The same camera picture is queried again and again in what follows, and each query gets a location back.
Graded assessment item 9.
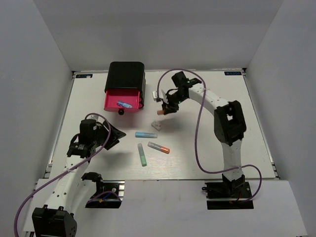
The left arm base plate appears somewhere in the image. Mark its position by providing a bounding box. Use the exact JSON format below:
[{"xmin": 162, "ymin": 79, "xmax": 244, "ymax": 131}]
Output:
[{"xmin": 85, "ymin": 180, "xmax": 125, "ymax": 209}]

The orange capped clear highlighter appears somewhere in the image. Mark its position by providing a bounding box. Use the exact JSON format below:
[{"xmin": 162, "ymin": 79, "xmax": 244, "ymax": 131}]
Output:
[{"xmin": 148, "ymin": 142, "xmax": 170, "ymax": 154}]

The blue table label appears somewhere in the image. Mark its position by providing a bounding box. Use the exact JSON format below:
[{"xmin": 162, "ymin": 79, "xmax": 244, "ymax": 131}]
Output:
[
  {"xmin": 76, "ymin": 74, "xmax": 93, "ymax": 79},
  {"xmin": 224, "ymin": 71, "xmax": 242, "ymax": 76}
]

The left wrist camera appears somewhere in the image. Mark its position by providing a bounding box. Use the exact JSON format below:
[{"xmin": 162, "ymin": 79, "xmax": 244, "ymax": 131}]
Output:
[{"xmin": 85, "ymin": 115, "xmax": 102, "ymax": 125}]

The pink lower drawer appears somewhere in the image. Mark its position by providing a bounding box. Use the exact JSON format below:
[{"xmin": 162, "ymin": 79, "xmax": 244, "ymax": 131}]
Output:
[{"xmin": 139, "ymin": 92, "xmax": 144, "ymax": 109}]

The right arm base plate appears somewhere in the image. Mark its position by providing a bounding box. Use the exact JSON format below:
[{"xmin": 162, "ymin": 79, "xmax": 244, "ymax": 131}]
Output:
[{"xmin": 201, "ymin": 182, "xmax": 254, "ymax": 210}]

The green highlighter pen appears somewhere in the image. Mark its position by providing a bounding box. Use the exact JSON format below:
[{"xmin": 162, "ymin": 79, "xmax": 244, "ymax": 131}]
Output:
[{"xmin": 137, "ymin": 143, "xmax": 147, "ymax": 167}]

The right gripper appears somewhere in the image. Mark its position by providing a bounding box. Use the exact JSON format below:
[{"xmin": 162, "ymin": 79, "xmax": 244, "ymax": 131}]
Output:
[{"xmin": 162, "ymin": 91, "xmax": 188, "ymax": 115}]

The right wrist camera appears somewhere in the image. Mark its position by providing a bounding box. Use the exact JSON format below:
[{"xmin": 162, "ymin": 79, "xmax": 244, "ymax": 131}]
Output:
[{"xmin": 152, "ymin": 90, "xmax": 167, "ymax": 103}]

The pink top drawer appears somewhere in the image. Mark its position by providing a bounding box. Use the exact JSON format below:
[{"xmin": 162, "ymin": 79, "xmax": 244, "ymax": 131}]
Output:
[{"xmin": 104, "ymin": 88, "xmax": 140, "ymax": 116}]

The right blue table label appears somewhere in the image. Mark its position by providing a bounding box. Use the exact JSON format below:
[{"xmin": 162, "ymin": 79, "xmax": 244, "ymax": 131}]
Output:
[{"xmin": 224, "ymin": 71, "xmax": 242, "ymax": 76}]

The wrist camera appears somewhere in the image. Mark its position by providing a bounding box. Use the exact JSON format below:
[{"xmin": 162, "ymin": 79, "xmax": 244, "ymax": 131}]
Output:
[
  {"xmin": 85, "ymin": 115, "xmax": 102, "ymax": 125},
  {"xmin": 152, "ymin": 90, "xmax": 167, "ymax": 103}
]

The blue highlighter pen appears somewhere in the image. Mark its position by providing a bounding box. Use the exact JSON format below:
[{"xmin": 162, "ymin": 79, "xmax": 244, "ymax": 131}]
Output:
[{"xmin": 135, "ymin": 131, "xmax": 158, "ymax": 138}]

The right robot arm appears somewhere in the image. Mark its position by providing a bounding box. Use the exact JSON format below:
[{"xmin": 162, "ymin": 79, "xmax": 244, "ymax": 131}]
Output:
[{"xmin": 154, "ymin": 71, "xmax": 246, "ymax": 198}]

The left blue table label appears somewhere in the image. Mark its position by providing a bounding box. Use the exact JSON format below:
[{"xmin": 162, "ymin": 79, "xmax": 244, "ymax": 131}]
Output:
[{"xmin": 76, "ymin": 74, "xmax": 93, "ymax": 79}]

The pink drawer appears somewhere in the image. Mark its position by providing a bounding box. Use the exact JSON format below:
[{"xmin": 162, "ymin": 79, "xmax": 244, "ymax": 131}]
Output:
[
  {"xmin": 104, "ymin": 88, "xmax": 140, "ymax": 116},
  {"xmin": 139, "ymin": 92, "xmax": 144, "ymax": 109}
]

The blue pen refill case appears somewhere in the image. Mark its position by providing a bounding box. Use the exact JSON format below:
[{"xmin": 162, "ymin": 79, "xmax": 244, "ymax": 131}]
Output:
[{"xmin": 117, "ymin": 101, "xmax": 133, "ymax": 109}]

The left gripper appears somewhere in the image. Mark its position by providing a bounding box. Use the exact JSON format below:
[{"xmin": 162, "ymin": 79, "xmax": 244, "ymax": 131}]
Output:
[{"xmin": 92, "ymin": 119, "xmax": 126, "ymax": 150}]

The black drawer cabinet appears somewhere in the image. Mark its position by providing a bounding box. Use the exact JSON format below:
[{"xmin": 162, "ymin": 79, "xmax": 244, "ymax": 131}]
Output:
[{"xmin": 104, "ymin": 62, "xmax": 146, "ymax": 96}]

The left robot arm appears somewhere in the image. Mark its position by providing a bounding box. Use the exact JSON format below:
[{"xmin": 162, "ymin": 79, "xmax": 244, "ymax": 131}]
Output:
[{"xmin": 32, "ymin": 118, "xmax": 126, "ymax": 237}]

